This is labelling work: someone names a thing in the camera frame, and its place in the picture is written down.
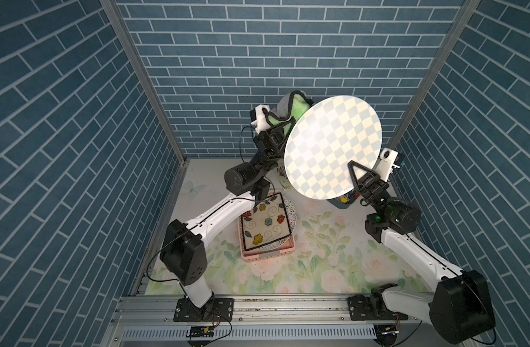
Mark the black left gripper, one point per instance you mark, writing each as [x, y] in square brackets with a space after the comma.
[269, 147]

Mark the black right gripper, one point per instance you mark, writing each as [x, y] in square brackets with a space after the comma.
[373, 187]

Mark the round checkered plate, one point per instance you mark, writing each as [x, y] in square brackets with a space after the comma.
[330, 135]

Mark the green grey microfibre cloth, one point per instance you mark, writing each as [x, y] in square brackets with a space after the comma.
[288, 111]

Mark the square floral plate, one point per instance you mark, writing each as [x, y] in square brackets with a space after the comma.
[265, 224]

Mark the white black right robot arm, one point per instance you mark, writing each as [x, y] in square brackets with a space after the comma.
[458, 306]

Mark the round colourful patterned plate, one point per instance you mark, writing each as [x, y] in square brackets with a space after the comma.
[292, 219]

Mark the blue tray of stationery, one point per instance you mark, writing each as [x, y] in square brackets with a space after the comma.
[345, 201]

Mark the pink perforated plastic basket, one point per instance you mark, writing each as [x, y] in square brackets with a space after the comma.
[256, 254]

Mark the small green circuit board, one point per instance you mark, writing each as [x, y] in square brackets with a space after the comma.
[205, 332]

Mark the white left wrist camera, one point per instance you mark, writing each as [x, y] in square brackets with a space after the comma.
[261, 120]

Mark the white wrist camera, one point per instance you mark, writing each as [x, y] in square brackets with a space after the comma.
[387, 161]
[261, 120]

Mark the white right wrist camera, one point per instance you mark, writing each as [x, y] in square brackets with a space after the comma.
[387, 161]

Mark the aluminium corner post right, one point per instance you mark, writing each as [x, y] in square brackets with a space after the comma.
[462, 18]

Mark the aluminium corner post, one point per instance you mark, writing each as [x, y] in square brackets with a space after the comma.
[462, 18]
[114, 15]

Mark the aluminium corner post left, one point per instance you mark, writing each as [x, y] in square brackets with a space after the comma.
[114, 15]

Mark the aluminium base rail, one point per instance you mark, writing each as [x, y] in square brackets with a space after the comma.
[264, 320]

